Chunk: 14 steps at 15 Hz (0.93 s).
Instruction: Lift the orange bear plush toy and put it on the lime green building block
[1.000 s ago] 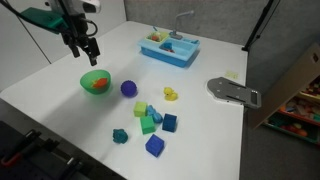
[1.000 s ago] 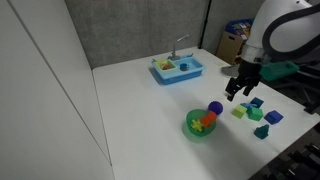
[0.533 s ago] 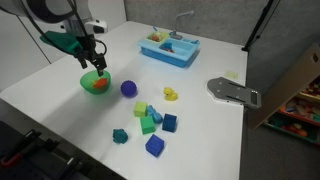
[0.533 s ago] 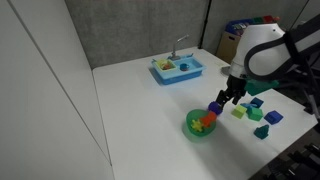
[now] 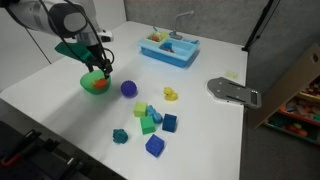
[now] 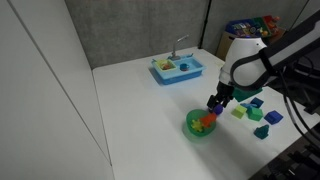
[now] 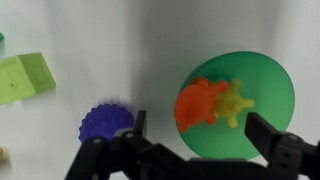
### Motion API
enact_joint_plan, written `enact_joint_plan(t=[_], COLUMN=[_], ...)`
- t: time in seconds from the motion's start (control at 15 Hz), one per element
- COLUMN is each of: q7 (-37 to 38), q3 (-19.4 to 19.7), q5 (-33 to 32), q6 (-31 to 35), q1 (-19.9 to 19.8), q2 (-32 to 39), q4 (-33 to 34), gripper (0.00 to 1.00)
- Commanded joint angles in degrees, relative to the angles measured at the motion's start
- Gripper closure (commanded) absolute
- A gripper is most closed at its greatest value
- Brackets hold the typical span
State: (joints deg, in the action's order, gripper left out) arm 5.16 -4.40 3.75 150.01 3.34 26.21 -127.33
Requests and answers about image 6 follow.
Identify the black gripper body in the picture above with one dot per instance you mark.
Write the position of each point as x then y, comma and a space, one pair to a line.
224, 90

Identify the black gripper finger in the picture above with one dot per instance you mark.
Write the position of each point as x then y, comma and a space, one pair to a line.
226, 101
211, 102

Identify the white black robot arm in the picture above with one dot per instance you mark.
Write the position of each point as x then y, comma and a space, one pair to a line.
246, 53

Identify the lime green building block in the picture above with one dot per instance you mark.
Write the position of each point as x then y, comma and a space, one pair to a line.
239, 111

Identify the yellow star toy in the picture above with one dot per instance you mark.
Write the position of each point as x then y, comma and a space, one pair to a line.
197, 125

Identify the navy blue building block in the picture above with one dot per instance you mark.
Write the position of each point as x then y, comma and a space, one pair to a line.
257, 102

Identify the blue toy sink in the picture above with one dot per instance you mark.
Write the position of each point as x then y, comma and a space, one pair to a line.
180, 76

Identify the blue toy cup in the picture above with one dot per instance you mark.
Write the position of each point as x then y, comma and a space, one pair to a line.
184, 67

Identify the teal toy animal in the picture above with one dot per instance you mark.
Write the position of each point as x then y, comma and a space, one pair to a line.
261, 132

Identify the royal blue building block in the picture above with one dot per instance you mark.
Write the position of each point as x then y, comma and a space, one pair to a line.
273, 117

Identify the orange toy food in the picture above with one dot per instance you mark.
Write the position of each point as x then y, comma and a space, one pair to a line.
166, 67

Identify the grey toy faucet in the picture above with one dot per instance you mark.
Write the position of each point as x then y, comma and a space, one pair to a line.
174, 53

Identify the wooden toy storage shelf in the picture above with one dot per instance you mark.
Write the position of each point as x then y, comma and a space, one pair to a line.
248, 28

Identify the green plastic bowl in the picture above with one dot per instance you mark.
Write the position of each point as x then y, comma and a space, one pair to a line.
192, 116

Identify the yellow-green sink basket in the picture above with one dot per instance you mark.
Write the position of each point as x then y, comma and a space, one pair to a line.
161, 62

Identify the black pole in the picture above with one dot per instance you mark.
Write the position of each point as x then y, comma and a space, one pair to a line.
204, 26

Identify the black office chair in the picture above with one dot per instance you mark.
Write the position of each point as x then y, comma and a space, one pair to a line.
311, 106

